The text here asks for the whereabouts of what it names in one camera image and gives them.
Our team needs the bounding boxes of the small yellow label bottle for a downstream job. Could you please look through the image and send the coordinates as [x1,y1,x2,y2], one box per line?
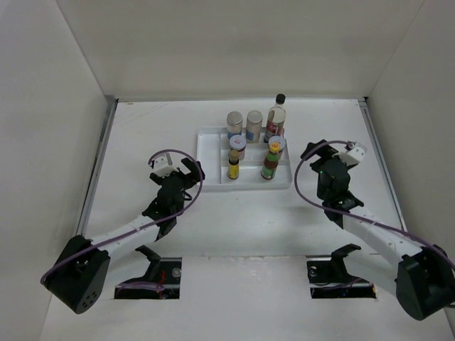
[227,150,240,180]

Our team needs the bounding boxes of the red lid pink jar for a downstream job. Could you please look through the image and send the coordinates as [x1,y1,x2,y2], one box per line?
[268,136,287,158]

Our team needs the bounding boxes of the tall dark soy sauce bottle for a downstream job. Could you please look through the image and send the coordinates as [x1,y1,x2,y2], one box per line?
[264,94,287,143]

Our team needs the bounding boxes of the red cap chili sauce bottle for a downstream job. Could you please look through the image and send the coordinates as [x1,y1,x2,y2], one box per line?
[261,141,281,180]

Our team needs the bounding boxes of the blue label spice jar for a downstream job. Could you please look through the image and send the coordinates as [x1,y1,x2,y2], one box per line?
[226,112,243,139]

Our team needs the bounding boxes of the pink label spice jar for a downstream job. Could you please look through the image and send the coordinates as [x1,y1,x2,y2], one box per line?
[245,110,263,144]

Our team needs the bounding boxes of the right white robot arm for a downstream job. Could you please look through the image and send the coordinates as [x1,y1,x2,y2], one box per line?
[301,140,454,320]

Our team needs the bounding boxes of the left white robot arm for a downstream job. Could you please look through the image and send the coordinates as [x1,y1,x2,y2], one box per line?
[40,156,205,314]

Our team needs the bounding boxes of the white divided organizer tray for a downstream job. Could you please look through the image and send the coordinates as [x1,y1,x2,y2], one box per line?
[197,127,292,192]

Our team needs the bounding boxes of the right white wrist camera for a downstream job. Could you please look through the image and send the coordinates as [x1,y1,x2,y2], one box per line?
[337,142,367,167]

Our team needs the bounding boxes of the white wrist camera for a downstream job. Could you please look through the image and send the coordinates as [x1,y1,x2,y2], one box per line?
[149,153,177,178]
[337,142,367,167]

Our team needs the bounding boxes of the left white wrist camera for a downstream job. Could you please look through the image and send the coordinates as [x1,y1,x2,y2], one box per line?
[149,153,177,178]

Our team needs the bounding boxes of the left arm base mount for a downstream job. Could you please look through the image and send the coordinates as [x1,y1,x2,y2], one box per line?
[114,246,183,300]

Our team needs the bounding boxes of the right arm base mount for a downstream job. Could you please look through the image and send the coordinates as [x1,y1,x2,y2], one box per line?
[306,244,377,299]

